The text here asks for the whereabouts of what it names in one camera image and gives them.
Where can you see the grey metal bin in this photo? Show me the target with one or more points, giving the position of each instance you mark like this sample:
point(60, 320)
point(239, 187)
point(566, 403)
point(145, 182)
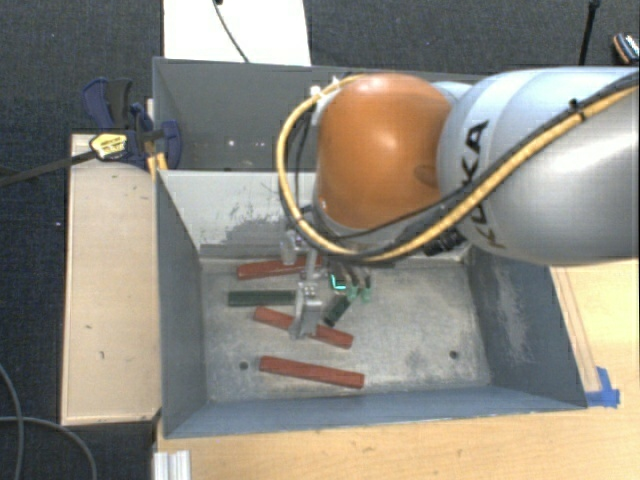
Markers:
point(415, 328)

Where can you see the pale wood flat board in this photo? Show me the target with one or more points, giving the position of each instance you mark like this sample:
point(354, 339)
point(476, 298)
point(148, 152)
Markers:
point(110, 288)

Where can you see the dark green flat block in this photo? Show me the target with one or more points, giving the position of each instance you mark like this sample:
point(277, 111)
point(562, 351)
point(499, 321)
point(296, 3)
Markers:
point(260, 298)
point(337, 310)

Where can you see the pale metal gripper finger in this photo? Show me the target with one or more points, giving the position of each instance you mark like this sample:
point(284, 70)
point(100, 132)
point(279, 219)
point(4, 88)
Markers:
point(307, 313)
point(290, 249)

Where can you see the red-brown flat block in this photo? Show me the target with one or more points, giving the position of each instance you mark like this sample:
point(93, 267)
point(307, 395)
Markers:
point(260, 269)
point(310, 372)
point(272, 317)

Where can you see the black cylinder on white bracket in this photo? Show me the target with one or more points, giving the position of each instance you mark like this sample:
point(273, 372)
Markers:
point(442, 244)

